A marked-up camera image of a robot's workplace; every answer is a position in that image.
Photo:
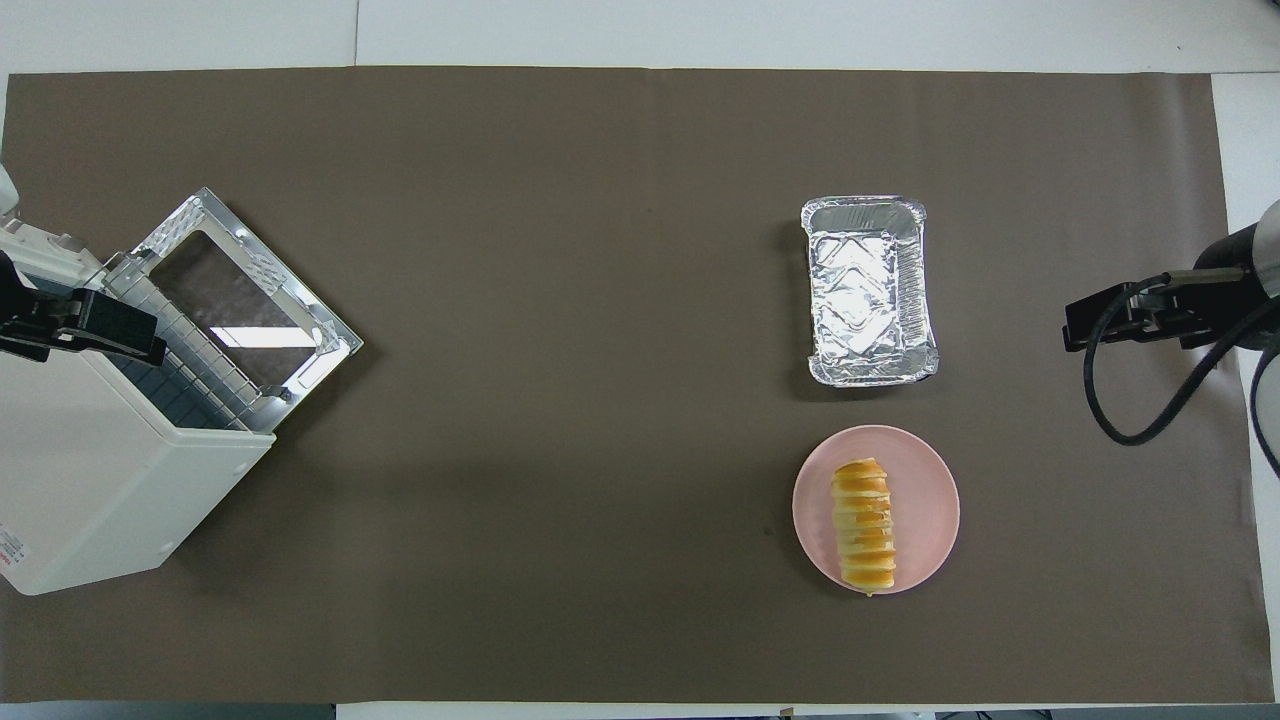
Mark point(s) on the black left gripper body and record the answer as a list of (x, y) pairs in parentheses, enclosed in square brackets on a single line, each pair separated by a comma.
[(30, 305)]

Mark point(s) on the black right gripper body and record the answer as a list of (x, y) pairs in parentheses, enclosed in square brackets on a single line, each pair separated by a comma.
[(1200, 305)]

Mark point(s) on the aluminium foil tray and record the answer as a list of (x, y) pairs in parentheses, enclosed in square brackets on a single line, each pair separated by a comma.
[(868, 295)]

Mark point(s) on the sliced golden bread loaf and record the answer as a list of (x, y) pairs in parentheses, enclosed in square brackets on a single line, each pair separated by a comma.
[(865, 525)]

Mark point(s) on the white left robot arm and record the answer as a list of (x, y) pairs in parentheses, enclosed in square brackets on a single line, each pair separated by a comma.
[(6, 190)]

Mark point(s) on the cream toaster oven body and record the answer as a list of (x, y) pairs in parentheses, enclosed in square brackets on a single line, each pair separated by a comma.
[(90, 470)]

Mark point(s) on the glass oven door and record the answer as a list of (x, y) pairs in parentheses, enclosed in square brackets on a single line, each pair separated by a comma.
[(300, 305)]

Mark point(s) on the pink round plate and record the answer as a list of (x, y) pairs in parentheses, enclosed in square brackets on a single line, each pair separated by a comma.
[(925, 510)]

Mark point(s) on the brown table mat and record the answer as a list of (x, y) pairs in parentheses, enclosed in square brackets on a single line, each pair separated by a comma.
[(600, 350)]

